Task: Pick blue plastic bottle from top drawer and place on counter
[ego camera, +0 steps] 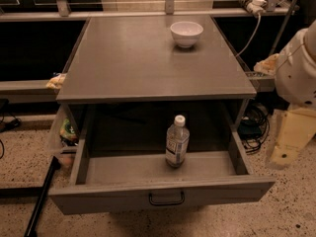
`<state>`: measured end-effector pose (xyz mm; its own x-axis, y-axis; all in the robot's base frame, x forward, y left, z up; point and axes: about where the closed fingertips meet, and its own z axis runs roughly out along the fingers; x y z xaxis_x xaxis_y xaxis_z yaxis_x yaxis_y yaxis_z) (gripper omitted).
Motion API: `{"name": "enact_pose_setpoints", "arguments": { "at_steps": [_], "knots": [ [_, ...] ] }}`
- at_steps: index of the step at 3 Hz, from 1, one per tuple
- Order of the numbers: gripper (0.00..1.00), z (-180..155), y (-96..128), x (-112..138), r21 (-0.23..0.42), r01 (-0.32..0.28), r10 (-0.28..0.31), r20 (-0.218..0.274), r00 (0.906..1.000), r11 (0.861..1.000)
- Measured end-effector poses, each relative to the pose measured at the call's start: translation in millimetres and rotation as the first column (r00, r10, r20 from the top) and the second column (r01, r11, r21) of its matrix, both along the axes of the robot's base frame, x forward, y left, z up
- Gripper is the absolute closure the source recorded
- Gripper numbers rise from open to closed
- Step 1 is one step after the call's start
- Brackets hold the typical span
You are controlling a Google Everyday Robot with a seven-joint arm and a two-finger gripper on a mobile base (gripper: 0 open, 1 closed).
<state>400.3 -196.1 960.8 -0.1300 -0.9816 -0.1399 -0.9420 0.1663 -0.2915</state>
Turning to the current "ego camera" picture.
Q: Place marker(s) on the black drawer handle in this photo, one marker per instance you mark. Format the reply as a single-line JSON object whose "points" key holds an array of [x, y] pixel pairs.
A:
{"points": [[166, 199]]}

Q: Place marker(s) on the black floor pole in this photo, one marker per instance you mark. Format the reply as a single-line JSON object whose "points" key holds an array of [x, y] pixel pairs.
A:
{"points": [[31, 228]]}

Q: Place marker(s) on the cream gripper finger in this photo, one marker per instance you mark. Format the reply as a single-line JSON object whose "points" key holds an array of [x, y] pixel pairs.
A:
{"points": [[290, 132]]}

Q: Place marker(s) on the grey open top drawer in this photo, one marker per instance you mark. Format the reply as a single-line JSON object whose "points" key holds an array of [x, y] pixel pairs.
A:
{"points": [[120, 160]]}

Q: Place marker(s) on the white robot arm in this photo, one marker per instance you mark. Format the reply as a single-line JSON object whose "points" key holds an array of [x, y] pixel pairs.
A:
{"points": [[295, 81]]}

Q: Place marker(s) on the metal tripod stand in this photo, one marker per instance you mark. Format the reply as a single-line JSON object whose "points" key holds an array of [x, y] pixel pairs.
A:
{"points": [[283, 26]]}

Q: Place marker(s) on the clear plastic water bottle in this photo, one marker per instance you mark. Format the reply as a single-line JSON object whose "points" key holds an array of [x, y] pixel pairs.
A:
{"points": [[177, 140]]}

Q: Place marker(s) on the white ceramic bowl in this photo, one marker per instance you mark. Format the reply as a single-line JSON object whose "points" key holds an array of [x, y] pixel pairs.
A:
{"points": [[185, 34]]}

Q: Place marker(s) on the yellow cloth right rail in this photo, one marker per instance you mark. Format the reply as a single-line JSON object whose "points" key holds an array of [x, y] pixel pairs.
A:
{"points": [[267, 66]]}

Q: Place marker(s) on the green snack packet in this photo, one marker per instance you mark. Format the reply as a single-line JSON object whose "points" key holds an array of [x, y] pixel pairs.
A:
{"points": [[67, 132]]}

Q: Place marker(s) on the clear plastic side bin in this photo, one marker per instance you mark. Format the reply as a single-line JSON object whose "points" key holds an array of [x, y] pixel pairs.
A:
{"points": [[63, 151]]}

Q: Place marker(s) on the grey cabinet counter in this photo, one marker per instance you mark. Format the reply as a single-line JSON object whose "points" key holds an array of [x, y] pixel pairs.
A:
{"points": [[131, 59]]}

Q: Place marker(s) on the white power strip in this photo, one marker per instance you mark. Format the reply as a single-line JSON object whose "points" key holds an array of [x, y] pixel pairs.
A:
{"points": [[254, 7]]}

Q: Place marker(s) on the yellow cloth left rail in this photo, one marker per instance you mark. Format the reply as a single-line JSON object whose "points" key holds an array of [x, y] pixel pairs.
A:
{"points": [[56, 82]]}

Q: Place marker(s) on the grey metal frame rail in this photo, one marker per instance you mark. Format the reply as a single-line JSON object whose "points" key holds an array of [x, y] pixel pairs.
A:
{"points": [[29, 91]]}

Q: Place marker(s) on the yellow cloth rail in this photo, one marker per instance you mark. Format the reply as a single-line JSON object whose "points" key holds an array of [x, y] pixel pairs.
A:
{"points": [[56, 82], [267, 66]]}

